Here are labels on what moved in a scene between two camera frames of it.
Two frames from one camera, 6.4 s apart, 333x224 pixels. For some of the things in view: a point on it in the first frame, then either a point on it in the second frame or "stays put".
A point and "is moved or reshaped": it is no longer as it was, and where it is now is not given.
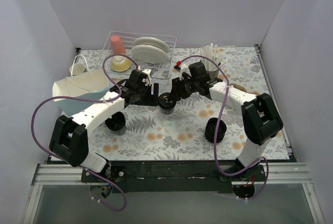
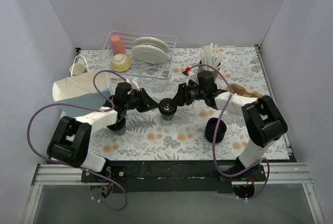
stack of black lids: (210, 129) stays put
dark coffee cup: (167, 103) is moved or reshaped
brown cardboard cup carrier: (240, 87) stays put
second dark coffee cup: (116, 123) stays put
